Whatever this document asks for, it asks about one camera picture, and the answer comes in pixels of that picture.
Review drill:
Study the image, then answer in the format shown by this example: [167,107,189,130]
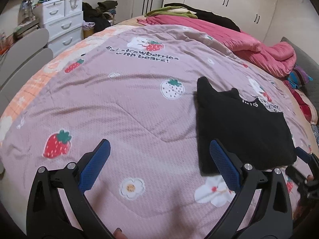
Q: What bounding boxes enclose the black sweater with orange patches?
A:
[196,77,297,176]

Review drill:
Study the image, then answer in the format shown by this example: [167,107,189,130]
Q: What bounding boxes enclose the dark clothes pile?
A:
[82,0,118,33]

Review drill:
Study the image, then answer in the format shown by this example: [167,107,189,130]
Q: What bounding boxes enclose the red cloth at bedside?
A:
[283,80,312,123]

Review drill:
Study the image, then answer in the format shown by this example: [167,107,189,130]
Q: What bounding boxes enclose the colourful striped cloth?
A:
[287,64,313,89]

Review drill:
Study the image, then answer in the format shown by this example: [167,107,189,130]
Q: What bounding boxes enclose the grey padded headboard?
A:
[281,37,319,112]

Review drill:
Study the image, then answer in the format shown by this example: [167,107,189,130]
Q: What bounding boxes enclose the pink folded blanket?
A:
[137,15,296,78]

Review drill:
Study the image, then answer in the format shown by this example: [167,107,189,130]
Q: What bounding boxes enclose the pink strawberry print quilt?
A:
[1,25,318,238]

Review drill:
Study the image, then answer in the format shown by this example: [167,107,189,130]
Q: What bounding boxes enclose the grey chair back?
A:
[1,29,53,113]

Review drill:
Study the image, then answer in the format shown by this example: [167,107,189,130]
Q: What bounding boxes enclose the black garment on bed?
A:
[164,3,241,32]

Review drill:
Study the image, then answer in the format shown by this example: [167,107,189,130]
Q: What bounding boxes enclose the white drawer cabinet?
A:
[33,0,83,57]

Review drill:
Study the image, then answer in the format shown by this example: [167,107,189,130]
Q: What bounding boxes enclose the green garment on bed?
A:
[144,6,198,19]

